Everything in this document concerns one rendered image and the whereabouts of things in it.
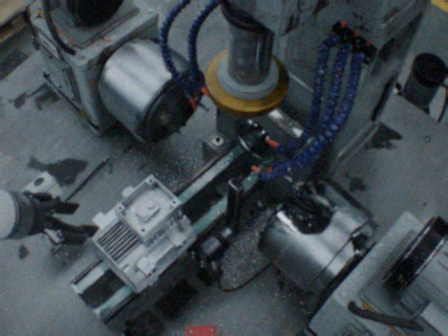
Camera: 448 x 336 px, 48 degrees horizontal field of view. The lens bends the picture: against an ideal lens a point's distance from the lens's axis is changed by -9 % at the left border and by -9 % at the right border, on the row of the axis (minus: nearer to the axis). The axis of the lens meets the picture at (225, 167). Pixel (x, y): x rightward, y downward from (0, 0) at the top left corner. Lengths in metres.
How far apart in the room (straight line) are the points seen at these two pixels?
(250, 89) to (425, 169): 0.84
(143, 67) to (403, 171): 0.88
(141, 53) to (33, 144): 0.54
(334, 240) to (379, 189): 0.54
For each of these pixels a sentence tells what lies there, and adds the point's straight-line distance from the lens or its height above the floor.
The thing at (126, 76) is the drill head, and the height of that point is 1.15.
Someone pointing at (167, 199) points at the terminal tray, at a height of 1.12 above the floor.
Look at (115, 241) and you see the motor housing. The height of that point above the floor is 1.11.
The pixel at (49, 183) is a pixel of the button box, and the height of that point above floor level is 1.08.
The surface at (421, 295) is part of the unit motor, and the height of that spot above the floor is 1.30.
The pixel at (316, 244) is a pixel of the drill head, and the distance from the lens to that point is 1.20.
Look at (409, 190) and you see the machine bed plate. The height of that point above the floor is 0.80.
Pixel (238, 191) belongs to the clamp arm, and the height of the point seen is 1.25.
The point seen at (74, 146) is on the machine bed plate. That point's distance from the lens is 1.75.
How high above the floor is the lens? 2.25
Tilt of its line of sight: 61 degrees down
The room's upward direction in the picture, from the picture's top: 3 degrees clockwise
